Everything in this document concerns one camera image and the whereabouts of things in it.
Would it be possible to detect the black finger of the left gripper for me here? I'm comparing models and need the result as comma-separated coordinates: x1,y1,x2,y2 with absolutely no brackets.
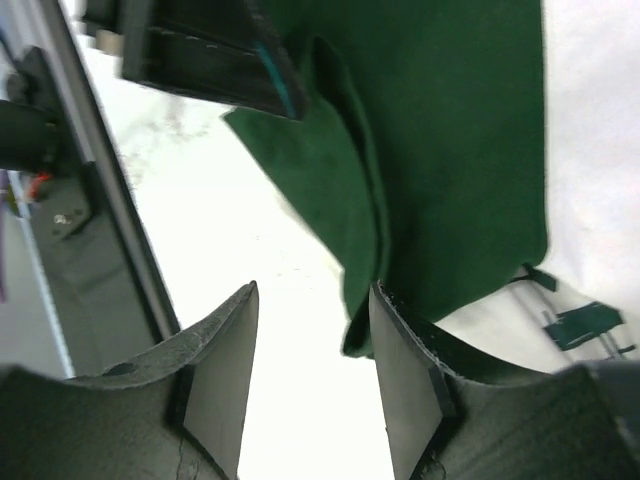
81,0,309,120

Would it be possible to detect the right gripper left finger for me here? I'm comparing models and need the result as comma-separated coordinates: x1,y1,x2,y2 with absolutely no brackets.
1,283,259,479

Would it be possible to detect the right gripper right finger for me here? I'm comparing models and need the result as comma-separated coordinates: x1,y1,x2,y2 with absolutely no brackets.
369,283,639,480

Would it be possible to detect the white green-sleeved Charlie Brown t-shirt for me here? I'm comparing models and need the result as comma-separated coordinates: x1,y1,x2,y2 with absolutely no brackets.
226,1,639,371

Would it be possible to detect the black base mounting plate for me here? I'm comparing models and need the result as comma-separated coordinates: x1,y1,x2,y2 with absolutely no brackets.
0,0,181,379

